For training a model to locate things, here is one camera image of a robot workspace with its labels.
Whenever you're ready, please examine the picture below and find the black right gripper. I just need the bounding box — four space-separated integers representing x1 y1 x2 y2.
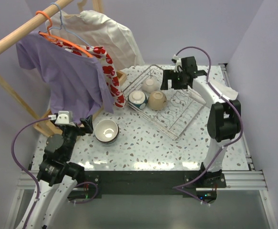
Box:
160 70 187 91

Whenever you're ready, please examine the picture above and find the red bowl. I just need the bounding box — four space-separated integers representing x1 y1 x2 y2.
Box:
94 119 120 135

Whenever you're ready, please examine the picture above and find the blue floral bowl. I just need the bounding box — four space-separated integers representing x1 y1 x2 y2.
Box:
95 134 118 145

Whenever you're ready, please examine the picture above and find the teal white dotted bowl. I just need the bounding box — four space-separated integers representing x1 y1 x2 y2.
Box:
128 91 147 110

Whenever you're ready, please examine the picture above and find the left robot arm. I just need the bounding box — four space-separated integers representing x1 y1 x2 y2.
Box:
11 111 93 229

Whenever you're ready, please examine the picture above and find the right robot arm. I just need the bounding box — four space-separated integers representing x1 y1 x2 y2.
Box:
161 55 242 187

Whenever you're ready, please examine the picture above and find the wooden clothes rack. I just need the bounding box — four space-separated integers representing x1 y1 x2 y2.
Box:
0 0 127 141

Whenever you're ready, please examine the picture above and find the small white bowl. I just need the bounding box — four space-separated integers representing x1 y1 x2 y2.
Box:
141 78 158 93

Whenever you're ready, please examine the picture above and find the cream floral bowl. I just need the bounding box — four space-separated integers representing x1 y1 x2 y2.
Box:
148 91 167 111

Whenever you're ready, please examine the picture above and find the purple t-shirt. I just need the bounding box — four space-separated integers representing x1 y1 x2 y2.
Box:
16 31 114 124

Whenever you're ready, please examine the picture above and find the white folded cloth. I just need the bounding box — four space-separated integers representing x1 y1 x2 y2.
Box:
210 80 238 100

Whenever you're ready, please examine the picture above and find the white shirt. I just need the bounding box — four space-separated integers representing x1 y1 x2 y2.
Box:
51 10 145 70

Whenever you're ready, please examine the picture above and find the orange hanger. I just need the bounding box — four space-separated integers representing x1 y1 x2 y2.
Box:
35 10 93 58

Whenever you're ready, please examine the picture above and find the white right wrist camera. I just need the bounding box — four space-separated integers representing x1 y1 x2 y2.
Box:
172 55 182 73

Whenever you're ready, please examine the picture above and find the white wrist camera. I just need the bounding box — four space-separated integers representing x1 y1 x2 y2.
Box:
48 111 72 125
172 55 182 73

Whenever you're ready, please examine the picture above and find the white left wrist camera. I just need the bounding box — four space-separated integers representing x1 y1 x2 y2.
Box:
48 111 72 125

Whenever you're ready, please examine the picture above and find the wire dish rack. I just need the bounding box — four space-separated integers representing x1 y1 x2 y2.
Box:
124 64 206 140

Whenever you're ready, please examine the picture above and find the blue wire hanger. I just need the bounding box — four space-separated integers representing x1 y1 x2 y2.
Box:
50 2 90 47

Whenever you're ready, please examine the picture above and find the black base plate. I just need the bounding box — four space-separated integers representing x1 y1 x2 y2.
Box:
68 171 227 202

